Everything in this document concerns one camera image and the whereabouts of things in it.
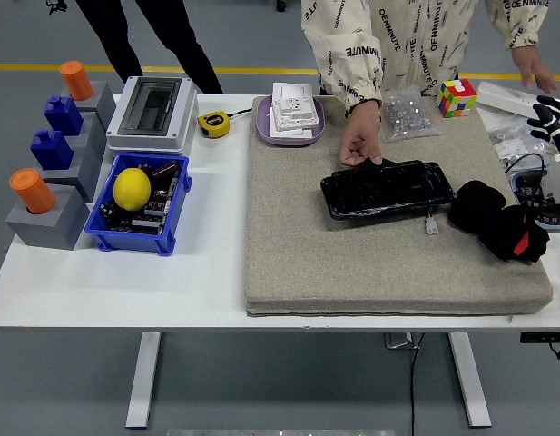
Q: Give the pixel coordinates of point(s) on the person's left hand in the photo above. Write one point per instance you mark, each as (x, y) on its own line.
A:
(531, 63)

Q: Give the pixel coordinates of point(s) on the person's right hand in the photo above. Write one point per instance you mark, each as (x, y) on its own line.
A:
(363, 131)

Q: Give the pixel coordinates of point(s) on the robot right hand white shell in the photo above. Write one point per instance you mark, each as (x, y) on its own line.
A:
(556, 127)

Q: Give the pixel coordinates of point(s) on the black glossy display panel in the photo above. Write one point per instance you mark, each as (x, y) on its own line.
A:
(384, 188)

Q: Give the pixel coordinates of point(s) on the black rag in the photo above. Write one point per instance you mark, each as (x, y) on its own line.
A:
(479, 204)

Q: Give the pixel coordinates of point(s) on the person's right forearm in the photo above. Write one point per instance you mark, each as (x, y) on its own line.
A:
(343, 68)

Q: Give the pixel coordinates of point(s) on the person's left forearm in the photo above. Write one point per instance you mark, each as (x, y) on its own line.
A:
(515, 22)

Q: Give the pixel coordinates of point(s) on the black desk control panel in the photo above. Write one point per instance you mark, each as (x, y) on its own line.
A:
(543, 338)

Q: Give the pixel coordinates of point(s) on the long white power strip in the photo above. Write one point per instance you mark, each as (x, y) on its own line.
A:
(506, 97)

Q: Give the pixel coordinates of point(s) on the clear bag of metal nuts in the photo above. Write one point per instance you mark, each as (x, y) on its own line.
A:
(406, 118)

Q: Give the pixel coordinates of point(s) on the clear plastic parts bags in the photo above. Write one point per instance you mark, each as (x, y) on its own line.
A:
(511, 141)

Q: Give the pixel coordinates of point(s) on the white flat plate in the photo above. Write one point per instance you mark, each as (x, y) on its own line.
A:
(288, 134)

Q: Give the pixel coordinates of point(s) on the pale tray with electronics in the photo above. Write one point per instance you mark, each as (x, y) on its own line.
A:
(531, 200)

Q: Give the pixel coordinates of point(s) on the colourful puzzle cube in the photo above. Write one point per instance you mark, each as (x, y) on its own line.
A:
(456, 97)

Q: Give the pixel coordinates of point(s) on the purple tray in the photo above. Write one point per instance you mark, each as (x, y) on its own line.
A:
(263, 122)

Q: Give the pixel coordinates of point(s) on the person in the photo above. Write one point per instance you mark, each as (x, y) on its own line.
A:
(411, 36)
(120, 45)

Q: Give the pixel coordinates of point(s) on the grey-brown mat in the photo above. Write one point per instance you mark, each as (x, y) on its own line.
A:
(352, 272)

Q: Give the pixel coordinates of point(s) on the black chair caster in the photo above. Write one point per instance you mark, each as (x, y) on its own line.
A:
(281, 4)

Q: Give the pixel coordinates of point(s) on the brown capacitor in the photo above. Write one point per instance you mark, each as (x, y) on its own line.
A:
(165, 170)

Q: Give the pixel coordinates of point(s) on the black circuit board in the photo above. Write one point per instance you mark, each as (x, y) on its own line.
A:
(148, 218)

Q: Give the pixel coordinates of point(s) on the yellow lemon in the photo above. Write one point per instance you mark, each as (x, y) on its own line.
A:
(132, 188)

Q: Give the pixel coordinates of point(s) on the blue plastic bin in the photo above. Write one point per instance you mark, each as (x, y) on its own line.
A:
(125, 240)

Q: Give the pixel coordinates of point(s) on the grey block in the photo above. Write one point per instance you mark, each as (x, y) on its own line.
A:
(86, 177)
(92, 136)
(57, 227)
(102, 104)

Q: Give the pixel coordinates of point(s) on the black round component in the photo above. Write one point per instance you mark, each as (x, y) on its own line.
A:
(108, 211)

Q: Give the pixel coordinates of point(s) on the white table leg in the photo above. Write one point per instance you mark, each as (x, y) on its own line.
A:
(143, 381)
(470, 381)

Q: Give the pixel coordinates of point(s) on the orange cylinder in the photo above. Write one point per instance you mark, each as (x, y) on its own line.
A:
(32, 191)
(76, 82)

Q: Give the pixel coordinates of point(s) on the blue block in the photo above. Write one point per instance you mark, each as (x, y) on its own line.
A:
(64, 115)
(52, 152)

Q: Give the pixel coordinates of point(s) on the white switch plate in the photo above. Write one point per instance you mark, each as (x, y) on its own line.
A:
(302, 118)

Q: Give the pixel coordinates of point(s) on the white wall socket plate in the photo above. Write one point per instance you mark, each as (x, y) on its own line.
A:
(288, 93)

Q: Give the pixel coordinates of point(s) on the grey metal bracket box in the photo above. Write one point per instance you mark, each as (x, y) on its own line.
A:
(397, 340)

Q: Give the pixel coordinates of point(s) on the grey electrical enclosure box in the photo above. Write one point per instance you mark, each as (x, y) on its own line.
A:
(145, 141)

